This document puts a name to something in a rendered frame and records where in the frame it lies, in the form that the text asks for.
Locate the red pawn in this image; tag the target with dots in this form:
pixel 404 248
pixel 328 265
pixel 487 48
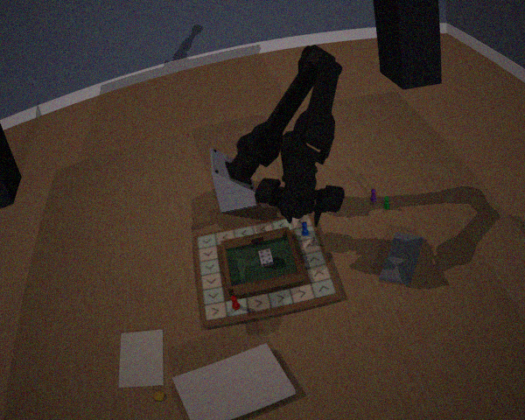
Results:
pixel 235 305

